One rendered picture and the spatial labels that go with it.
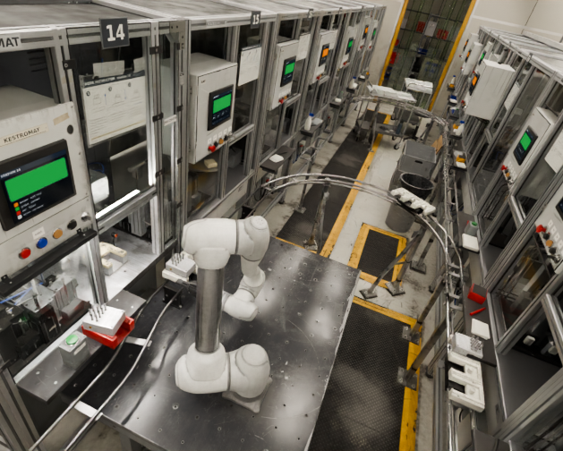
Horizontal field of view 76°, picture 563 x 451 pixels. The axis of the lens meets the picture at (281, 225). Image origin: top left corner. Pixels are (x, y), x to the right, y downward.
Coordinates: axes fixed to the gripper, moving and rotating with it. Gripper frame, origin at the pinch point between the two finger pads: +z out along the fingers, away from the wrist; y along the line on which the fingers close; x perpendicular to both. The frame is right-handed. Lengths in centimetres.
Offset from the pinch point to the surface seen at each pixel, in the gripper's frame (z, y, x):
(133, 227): 41.5, 9.0, -15.0
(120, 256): 32.5, 8.0, 6.2
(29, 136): 20, 89, 47
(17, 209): 18, 71, 57
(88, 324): 12, 13, 48
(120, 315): 3.9, 14.1, 39.1
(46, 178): 17, 76, 46
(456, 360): -140, -1, -23
